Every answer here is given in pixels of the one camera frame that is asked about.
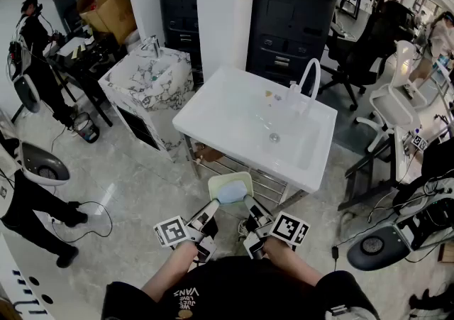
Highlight black office chair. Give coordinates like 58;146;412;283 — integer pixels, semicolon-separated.
318;0;416;113

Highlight chrome faucet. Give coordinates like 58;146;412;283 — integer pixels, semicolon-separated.
140;35;162;59

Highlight spare hand-held gripper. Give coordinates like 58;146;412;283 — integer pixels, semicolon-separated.
410;133;429;152

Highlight black table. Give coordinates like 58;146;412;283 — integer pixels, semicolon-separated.
45;33;120;128

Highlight white curved panel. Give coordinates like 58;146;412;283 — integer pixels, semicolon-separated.
0;232;102;320

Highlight white grey oval device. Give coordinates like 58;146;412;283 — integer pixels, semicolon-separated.
6;65;42;114
18;140;71;187
345;223;415;272

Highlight brown cardboard box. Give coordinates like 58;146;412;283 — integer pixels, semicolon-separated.
77;0;138;46

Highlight person's right forearm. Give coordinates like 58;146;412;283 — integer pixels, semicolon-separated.
262;236;324;288

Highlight person's left forearm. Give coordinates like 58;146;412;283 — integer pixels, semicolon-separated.
140;240;199;304

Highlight white hose faucet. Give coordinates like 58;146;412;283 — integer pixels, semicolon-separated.
287;57;322;109

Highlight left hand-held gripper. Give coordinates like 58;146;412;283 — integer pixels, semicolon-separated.
153;199;221;263

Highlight large white laundry sink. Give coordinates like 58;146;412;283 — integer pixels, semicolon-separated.
172;65;338;194

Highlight pale green soap dish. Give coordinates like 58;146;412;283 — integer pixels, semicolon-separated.
207;171;255;208

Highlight brown cardboard piece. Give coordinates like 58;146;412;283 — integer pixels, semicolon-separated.
194;142;225;164

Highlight small white sink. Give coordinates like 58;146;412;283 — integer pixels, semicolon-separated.
392;125;426;185

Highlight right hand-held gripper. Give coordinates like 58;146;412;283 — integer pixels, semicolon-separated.
243;194;311;260

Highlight white office chair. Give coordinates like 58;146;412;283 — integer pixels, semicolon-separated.
355;40;429;153

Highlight black floor cable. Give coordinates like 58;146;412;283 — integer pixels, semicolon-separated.
48;200;114;244

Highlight black drawer cabinet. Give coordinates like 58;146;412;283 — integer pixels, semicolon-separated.
153;0;204;86
245;0;341;88

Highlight marble pattern sink cabinet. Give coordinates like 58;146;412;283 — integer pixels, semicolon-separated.
98;43;195;163

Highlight black table frame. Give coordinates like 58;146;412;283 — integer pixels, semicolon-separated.
338;139;400;212

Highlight person's black shirt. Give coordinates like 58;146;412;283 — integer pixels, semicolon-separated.
101;255;380;320

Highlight metal sink stand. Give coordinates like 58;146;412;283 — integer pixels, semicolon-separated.
183;133;309;214

